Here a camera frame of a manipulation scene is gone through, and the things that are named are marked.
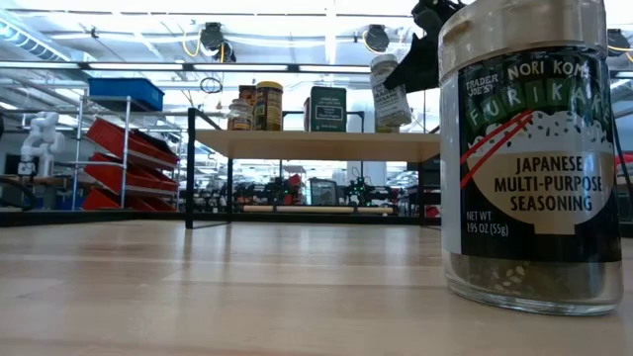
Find chili onion jar yellow lid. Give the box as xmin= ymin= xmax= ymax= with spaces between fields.
xmin=253 ymin=80 xmax=285 ymax=132

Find hanging cable reel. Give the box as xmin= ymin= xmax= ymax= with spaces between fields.
xmin=199 ymin=21 xmax=237 ymax=64
xmin=606 ymin=28 xmax=633 ymax=63
xmin=363 ymin=24 xmax=392 ymax=54

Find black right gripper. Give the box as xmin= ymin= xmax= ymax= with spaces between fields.
xmin=383 ymin=0 xmax=466 ymax=94

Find blue storage bin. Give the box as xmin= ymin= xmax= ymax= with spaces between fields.
xmin=87 ymin=77 xmax=166 ymax=113

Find wooden shelf riser black legs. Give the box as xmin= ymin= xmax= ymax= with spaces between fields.
xmin=185 ymin=107 xmax=442 ymax=229

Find furikake jar tan lid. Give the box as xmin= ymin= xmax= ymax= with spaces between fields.
xmin=438 ymin=0 xmax=624 ymax=316

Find white building column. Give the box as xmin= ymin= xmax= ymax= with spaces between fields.
xmin=345 ymin=111 xmax=390 ymax=188

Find long ceiling light strip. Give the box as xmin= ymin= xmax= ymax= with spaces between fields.
xmin=0 ymin=59 xmax=372 ymax=75

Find red bin rack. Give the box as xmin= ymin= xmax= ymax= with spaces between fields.
xmin=71 ymin=96 xmax=181 ymax=214

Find dark green spice tin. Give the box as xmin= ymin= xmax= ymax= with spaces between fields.
xmin=309 ymin=85 xmax=348 ymax=133

